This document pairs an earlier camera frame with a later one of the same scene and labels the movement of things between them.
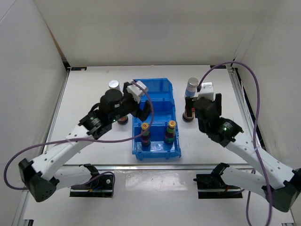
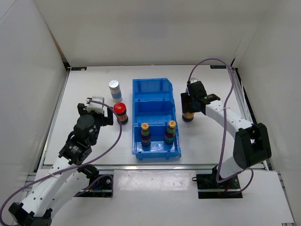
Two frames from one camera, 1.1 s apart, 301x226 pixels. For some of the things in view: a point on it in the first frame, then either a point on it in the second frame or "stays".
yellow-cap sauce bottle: [170, 133] stays
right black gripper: [189, 104] -> [185, 98]
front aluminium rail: [156, 167] stays
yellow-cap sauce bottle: [146, 136] stays
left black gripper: [142, 114] -> [108, 120]
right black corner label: [218, 67] stays
